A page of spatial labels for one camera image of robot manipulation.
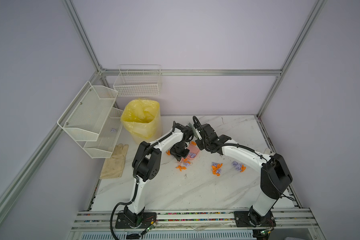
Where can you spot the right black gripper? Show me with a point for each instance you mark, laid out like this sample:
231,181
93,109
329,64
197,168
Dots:
198,145

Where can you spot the yellow plastic bin liner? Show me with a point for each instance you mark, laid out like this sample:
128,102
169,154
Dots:
141,117

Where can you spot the pink dustpan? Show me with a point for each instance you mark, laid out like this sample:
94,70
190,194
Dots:
193,150

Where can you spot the orange purple scrap pile centre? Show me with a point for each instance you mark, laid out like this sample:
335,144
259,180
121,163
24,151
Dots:
216,168

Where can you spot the white wire wall basket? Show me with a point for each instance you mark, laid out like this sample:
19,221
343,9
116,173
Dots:
138,81

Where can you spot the beige trash bin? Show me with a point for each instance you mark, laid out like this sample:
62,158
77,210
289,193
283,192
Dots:
148,136

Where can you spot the purple orange scraps right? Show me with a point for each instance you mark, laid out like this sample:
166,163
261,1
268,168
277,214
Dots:
239,166

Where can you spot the cream fabric glove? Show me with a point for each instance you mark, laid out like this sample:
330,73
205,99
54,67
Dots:
113,167

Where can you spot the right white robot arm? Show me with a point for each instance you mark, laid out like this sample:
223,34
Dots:
273,170

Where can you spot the green hand brush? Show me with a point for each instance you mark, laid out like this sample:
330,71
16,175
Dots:
196,133

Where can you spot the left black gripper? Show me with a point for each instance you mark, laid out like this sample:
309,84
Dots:
179,157

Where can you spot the orange purple scraps centre left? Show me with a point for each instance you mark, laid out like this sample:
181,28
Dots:
183,164

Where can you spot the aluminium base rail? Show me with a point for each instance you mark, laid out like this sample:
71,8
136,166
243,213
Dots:
199,225

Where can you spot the white mesh lower shelf basket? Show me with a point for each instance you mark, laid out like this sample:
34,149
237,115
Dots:
104,146

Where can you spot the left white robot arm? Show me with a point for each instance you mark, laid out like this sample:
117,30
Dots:
146,166

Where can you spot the white mesh shelf basket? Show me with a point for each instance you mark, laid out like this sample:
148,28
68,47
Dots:
84,119
104,146

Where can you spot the white mesh upper shelf basket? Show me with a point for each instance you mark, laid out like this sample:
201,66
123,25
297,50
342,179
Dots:
84,119

